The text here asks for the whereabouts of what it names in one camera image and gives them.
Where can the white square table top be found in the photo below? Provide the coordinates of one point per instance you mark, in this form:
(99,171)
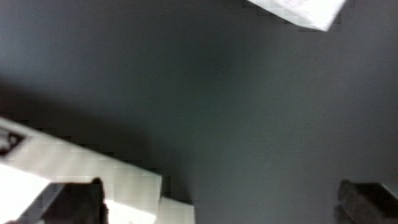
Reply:
(309,13)

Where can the white U-shaped obstacle fence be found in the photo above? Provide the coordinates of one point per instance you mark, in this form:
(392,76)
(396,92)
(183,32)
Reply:
(65,163)

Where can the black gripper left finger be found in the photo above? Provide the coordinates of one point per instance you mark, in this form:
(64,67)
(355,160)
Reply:
(69,204)

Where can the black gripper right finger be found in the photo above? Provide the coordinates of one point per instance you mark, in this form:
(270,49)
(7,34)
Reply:
(366,204)

